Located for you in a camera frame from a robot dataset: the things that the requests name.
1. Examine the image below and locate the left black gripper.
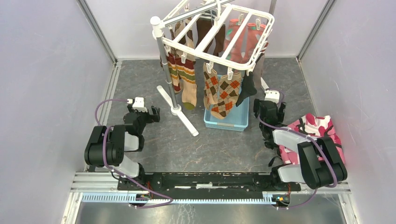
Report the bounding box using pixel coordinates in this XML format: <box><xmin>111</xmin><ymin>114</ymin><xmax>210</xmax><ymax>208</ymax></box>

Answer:
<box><xmin>127</xmin><ymin>104</ymin><xmax>160</xmax><ymax>135</ymax></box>

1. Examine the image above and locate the argyle beige sock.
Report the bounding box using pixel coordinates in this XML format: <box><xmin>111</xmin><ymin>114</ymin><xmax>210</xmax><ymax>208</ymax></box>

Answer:
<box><xmin>203</xmin><ymin>63</ymin><xmax>219</xmax><ymax>110</ymax></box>
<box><xmin>211</xmin><ymin>72</ymin><xmax>242</xmax><ymax>119</ymax></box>

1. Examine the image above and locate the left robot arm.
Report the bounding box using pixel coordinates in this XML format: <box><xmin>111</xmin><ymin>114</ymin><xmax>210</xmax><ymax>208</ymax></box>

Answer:
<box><xmin>84</xmin><ymin>105</ymin><xmax>160</xmax><ymax>190</ymax></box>

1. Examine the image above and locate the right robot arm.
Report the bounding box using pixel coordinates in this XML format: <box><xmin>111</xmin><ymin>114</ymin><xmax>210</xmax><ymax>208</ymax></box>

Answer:
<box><xmin>254</xmin><ymin>99</ymin><xmax>348</xmax><ymax>190</ymax></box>

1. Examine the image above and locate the black sock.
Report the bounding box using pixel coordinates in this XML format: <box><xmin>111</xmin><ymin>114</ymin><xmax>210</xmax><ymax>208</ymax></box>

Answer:
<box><xmin>235</xmin><ymin>72</ymin><xmax>257</xmax><ymax>107</ymax></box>

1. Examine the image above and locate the light blue plastic basket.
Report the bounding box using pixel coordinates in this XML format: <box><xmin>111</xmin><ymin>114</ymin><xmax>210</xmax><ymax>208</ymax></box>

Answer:
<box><xmin>203</xmin><ymin>75</ymin><xmax>250</xmax><ymax>133</ymax></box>

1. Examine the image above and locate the grey sock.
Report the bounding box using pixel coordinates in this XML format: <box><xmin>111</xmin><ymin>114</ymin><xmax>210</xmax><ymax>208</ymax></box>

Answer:
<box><xmin>253</xmin><ymin>53</ymin><xmax>265</xmax><ymax>89</ymax></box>

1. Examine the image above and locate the pink camouflage cloth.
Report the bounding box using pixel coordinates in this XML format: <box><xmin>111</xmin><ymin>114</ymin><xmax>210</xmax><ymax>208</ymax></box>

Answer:
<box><xmin>279</xmin><ymin>113</ymin><xmax>345</xmax><ymax>165</ymax></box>

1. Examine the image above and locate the salmon pink sock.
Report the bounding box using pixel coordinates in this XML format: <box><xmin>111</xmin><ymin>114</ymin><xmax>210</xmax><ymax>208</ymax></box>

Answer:
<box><xmin>223</xmin><ymin>19</ymin><xmax>247</xmax><ymax>63</ymax></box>
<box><xmin>241</xmin><ymin>23</ymin><xmax>266</xmax><ymax>63</ymax></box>

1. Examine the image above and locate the white sock drying rack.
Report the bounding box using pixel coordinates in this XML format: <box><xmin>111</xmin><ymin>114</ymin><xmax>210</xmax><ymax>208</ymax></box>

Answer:
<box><xmin>150</xmin><ymin>0</ymin><xmax>275</xmax><ymax>136</ymax></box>

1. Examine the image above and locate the brown sock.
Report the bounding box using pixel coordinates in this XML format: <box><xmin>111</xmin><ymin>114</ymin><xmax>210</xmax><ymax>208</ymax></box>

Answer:
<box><xmin>196</xmin><ymin>10</ymin><xmax>226</xmax><ymax>56</ymax></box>

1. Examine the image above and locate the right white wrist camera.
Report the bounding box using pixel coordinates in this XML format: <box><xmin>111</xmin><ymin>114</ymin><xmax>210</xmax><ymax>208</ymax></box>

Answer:
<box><xmin>264</xmin><ymin>89</ymin><xmax>281</xmax><ymax>104</ymax></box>

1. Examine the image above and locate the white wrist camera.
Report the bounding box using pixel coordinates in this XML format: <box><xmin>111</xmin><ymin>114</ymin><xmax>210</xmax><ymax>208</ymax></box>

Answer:
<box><xmin>127</xmin><ymin>97</ymin><xmax>148</xmax><ymax>112</ymax></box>
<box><xmin>264</xmin><ymin>89</ymin><xmax>281</xmax><ymax>104</ymax></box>

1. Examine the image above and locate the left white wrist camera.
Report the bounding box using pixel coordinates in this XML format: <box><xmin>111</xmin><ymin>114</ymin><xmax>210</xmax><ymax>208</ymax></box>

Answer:
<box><xmin>127</xmin><ymin>97</ymin><xmax>148</xmax><ymax>112</ymax></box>

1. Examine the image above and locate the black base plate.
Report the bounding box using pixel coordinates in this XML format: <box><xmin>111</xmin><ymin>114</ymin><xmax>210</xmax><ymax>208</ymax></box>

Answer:
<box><xmin>117</xmin><ymin>172</ymin><xmax>301</xmax><ymax>201</ymax></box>

